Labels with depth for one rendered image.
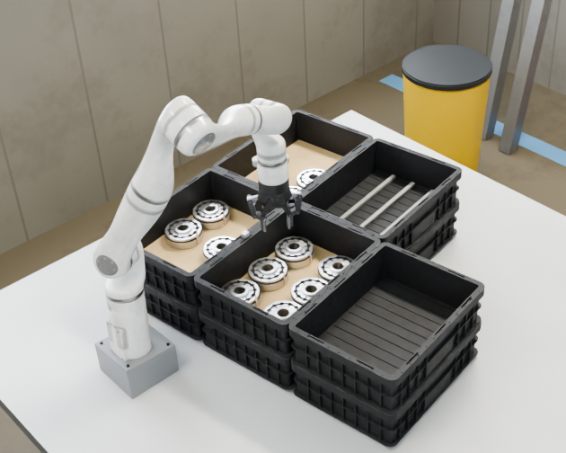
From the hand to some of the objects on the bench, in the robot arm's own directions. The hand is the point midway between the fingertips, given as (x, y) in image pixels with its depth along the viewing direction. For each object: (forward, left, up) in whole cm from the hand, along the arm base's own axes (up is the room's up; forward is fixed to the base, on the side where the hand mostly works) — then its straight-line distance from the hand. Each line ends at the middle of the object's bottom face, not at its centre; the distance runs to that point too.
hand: (276, 224), depth 245 cm
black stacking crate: (+5, -34, -32) cm, 47 cm away
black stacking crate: (+40, +2, -28) cm, 49 cm away
